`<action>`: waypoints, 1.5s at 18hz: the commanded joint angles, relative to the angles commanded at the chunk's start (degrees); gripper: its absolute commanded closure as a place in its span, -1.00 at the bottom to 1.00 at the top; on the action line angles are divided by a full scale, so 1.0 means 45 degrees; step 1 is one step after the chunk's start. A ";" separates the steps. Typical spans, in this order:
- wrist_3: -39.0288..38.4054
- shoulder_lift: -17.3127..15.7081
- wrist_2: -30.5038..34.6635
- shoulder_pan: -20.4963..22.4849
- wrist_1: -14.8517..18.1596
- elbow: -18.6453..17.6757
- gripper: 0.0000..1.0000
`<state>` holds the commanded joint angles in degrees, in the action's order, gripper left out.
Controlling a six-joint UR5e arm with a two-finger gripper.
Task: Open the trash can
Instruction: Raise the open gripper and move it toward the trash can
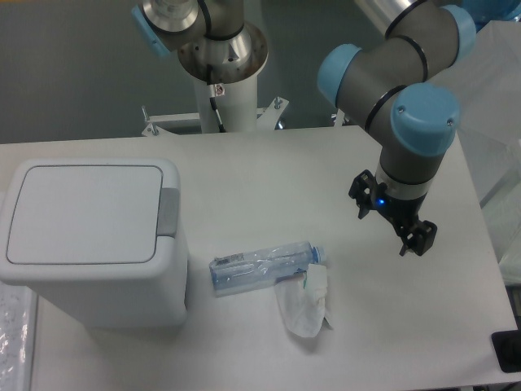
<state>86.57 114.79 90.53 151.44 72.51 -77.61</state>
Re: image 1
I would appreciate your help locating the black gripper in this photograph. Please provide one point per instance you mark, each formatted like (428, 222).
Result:
(417, 236)

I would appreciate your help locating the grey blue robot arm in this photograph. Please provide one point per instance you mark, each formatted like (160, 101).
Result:
(386, 91)

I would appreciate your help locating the white trash can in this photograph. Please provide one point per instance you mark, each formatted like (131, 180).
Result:
(99, 238)

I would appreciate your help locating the crumpled white paper wrapper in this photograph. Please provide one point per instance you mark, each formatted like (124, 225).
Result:
(302, 301)

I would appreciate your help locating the clear plastic sheet cover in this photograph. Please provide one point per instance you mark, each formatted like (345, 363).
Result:
(490, 92)

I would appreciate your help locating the crushed clear plastic bottle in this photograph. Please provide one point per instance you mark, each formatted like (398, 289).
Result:
(263, 268)

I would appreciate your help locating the black device at edge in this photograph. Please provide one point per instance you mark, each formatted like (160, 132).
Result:
(507, 348)

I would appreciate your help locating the plastic bag lower left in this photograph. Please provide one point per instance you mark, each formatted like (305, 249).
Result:
(18, 327)

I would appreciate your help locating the white pedestal base bracket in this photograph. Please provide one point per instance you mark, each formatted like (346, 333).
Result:
(268, 118)

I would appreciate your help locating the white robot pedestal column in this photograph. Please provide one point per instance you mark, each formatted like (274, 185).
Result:
(236, 104)

